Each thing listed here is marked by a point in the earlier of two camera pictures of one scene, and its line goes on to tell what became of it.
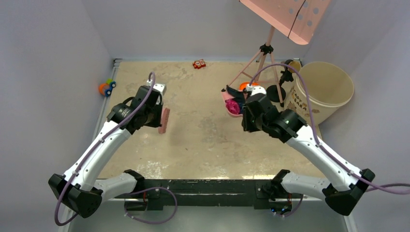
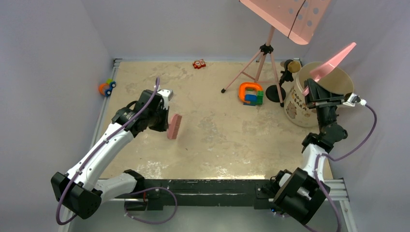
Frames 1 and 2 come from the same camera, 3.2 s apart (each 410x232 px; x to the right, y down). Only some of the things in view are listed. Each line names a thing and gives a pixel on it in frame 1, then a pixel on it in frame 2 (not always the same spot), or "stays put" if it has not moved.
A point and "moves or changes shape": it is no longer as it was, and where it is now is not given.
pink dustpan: [226, 95] -> [322, 71]
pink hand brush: [162, 129] moves or changes shape
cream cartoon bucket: [329, 88] stays put
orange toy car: [105, 88] stays put
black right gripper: [248, 125] -> [317, 94]
